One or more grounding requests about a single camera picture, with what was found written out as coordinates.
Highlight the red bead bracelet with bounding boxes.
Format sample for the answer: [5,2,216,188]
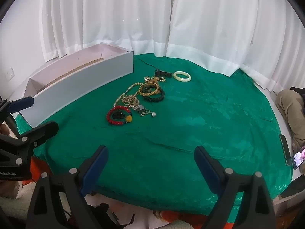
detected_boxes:
[106,106,133,126]

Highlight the person's left hand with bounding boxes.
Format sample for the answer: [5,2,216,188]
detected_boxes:
[0,124,10,139]

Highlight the pearl pendant chain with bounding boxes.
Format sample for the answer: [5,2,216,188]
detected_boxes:
[139,110,157,118]

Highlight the white curtain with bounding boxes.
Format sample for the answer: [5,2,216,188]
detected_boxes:
[165,0,305,93]
[40,0,172,63]

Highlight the white jade bangle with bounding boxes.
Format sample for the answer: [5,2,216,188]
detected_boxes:
[173,71,192,82]

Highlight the green velvet cloth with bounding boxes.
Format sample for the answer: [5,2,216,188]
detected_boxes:
[14,52,293,216]

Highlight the silver clasp earrings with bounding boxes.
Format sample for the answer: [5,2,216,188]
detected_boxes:
[133,104,147,114]

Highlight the lit smartphone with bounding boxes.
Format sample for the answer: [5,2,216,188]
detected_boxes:
[291,148,305,170]

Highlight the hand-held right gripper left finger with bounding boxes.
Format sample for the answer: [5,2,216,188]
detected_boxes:
[26,145,109,229]

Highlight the long white box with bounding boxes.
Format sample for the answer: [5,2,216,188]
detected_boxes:
[18,42,134,128]

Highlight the gold ornament brooch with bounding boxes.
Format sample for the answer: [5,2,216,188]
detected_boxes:
[144,76,167,83]

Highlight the small black bead bracelet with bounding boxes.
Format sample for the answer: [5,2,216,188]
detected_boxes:
[112,110,127,120]

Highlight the beige and purple clothing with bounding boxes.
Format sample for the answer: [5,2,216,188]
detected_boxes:
[276,89,305,148]

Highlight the black hair clip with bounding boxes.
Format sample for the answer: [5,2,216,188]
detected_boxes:
[154,69,172,78]

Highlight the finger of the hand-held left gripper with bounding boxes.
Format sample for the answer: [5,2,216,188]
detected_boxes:
[0,96,34,114]
[0,121,59,165]

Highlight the dark purple garment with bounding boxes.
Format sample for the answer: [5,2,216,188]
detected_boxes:
[289,86,305,98]

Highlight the dark flat phone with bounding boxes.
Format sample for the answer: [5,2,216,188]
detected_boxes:
[279,134,291,166]

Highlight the white orange plush blanket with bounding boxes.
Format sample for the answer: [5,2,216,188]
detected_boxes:
[0,157,239,229]

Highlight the gold chain necklace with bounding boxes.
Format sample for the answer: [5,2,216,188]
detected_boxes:
[121,94,141,109]

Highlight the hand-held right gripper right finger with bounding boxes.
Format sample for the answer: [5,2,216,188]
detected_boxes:
[194,145,278,229]

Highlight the gold bangle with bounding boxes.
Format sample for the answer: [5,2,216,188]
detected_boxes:
[139,82,160,96]

